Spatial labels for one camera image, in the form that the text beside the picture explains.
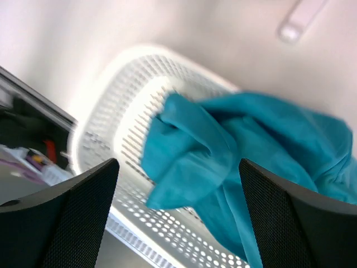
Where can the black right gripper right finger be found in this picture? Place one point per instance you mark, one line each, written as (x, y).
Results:
(294, 226)

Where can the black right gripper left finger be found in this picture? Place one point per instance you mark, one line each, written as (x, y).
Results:
(60, 226)

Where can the teal t shirt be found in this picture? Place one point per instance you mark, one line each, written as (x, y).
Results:
(193, 150)

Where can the white perforated plastic basket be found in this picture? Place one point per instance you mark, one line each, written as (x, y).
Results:
(130, 91)

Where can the white metal clothes rack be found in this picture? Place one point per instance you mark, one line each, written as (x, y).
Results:
(299, 19)

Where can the aluminium mounting rail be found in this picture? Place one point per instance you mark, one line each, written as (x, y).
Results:
(12, 87)

